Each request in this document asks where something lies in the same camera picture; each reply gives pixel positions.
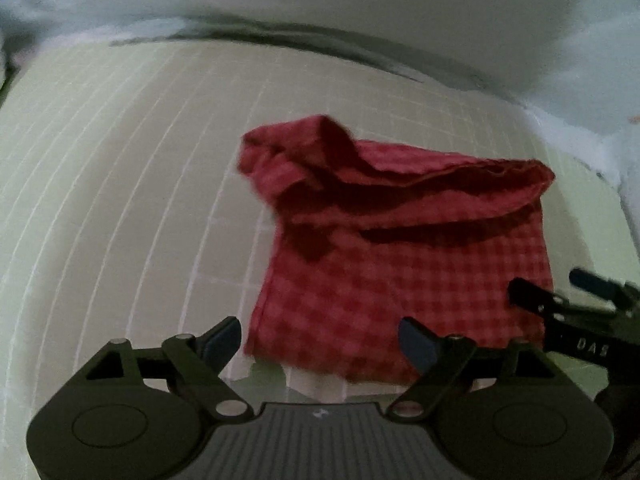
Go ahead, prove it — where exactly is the red checkered cloth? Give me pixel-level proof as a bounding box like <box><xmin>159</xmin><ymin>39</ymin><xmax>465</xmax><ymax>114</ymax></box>
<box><xmin>238</xmin><ymin>115</ymin><xmax>554</xmax><ymax>384</ymax></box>

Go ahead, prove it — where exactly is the green grid bed sheet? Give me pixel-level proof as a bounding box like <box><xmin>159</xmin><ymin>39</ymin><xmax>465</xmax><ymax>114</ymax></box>
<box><xmin>1</xmin><ymin>41</ymin><xmax>639</xmax><ymax>479</ymax></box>

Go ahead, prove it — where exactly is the light carrot print quilt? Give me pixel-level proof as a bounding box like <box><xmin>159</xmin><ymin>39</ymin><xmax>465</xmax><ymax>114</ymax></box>
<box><xmin>0</xmin><ymin>0</ymin><xmax>640</xmax><ymax>191</ymax></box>

